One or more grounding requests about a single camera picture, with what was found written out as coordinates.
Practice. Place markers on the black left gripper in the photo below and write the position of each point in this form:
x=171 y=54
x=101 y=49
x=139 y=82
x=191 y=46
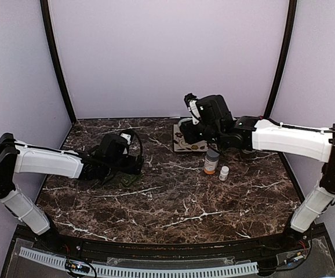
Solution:
x=130 y=168

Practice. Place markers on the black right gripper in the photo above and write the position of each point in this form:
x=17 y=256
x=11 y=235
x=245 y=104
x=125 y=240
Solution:
x=186 y=128

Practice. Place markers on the orange grey-capped pill bottle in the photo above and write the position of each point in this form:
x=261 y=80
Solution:
x=211 y=161

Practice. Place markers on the green pill organizer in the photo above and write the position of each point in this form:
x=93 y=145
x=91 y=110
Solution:
x=128 y=180

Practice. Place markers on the small white pill bottle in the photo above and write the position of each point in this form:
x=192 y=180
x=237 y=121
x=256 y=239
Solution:
x=224 y=173

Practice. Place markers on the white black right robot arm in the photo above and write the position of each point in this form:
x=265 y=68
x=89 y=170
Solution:
x=211 y=121

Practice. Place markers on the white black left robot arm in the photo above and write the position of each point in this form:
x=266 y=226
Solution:
x=99 y=163

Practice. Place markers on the floral square ceramic plate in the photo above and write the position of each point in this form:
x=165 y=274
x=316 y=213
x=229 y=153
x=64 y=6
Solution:
x=179 y=144

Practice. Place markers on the plain teal ceramic bowl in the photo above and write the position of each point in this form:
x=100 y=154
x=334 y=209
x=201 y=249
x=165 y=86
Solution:
x=181 y=121

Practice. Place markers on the left circuit board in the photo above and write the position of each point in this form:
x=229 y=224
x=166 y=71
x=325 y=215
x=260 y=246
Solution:
x=76 y=266

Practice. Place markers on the circuit board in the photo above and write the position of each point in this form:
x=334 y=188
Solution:
x=76 y=266
x=295 y=258

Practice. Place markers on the right circuit board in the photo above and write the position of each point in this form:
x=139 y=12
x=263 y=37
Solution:
x=295 y=258

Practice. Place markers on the white slotted cable duct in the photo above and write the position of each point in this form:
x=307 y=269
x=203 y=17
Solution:
x=118 y=267

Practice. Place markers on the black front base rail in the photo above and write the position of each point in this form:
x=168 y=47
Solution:
x=265 y=251

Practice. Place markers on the black right corner post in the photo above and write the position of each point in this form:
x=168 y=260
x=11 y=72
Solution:
x=287 y=35

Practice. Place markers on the black corner post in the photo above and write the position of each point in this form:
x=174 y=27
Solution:
x=287 y=35
x=49 y=31

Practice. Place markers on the black left corner post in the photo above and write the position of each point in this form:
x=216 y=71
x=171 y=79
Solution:
x=49 y=31

